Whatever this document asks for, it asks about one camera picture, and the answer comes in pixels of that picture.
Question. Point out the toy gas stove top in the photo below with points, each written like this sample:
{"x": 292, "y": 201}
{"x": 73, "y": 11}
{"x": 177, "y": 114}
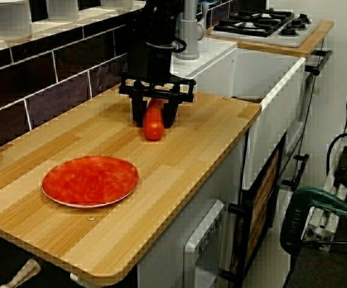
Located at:
{"x": 260, "y": 24}

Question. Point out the white lidded plastic container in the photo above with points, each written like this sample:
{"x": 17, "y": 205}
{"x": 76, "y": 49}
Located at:
{"x": 7, "y": 19}
{"x": 116, "y": 3}
{"x": 62, "y": 10}

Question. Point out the red round plate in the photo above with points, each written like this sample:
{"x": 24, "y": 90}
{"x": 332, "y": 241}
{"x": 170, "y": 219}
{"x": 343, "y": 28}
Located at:
{"x": 90, "y": 181}

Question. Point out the red toy sausage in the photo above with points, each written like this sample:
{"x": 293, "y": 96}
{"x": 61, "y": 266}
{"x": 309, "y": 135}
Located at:
{"x": 153, "y": 126}

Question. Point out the white toy dishwasher door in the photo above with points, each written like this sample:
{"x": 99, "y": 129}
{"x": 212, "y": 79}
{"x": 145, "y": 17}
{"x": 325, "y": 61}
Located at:
{"x": 203, "y": 240}

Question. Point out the black tile backsplash panel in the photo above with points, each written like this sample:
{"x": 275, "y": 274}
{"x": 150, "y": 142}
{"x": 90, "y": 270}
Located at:
{"x": 41, "y": 78}

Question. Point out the white toy kitchen cabinet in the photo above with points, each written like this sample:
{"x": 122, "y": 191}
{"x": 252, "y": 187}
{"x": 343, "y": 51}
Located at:
{"x": 281, "y": 120}

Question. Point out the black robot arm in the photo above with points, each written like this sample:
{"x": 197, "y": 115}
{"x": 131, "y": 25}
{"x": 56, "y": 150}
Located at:
{"x": 161, "y": 21}

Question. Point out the aluminium frame rail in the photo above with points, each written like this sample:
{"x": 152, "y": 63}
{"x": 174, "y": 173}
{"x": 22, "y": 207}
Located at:
{"x": 326, "y": 231}

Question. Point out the grey toy faucet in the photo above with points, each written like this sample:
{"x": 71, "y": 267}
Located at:
{"x": 188, "y": 30}

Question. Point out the wood look oven door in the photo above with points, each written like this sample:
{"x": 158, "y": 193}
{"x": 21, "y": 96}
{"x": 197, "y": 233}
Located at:
{"x": 261, "y": 204}

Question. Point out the white toy sink with drainboard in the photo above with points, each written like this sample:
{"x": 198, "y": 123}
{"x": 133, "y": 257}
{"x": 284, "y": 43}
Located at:
{"x": 251, "y": 69}

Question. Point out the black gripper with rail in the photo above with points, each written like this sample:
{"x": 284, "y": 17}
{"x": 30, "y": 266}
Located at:
{"x": 149, "y": 63}

